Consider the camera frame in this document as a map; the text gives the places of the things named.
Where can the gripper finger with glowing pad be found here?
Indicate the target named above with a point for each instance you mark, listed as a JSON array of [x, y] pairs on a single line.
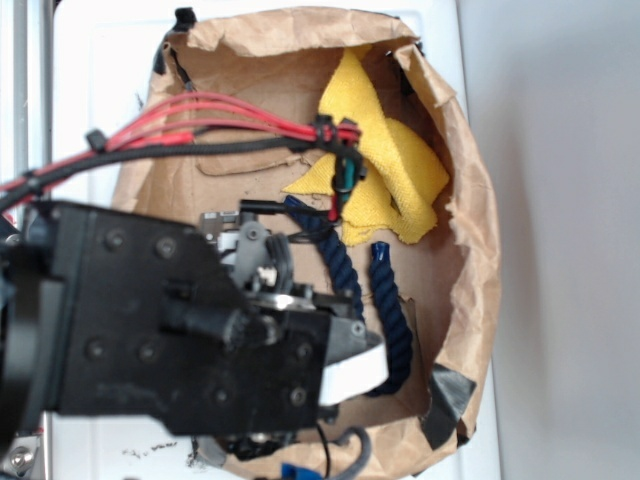
[[355, 375]]

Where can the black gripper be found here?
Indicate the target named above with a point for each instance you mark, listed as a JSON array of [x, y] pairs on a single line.
[[146, 320]]

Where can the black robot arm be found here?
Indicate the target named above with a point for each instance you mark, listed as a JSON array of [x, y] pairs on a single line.
[[257, 261]]

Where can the brown paper bag tray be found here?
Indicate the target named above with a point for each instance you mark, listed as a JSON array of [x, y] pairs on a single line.
[[449, 281]]

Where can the yellow cloth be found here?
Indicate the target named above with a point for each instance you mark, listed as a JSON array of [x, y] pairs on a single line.
[[404, 175]]

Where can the aluminium frame rail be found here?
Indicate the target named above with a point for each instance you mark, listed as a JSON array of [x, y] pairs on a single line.
[[26, 85]]

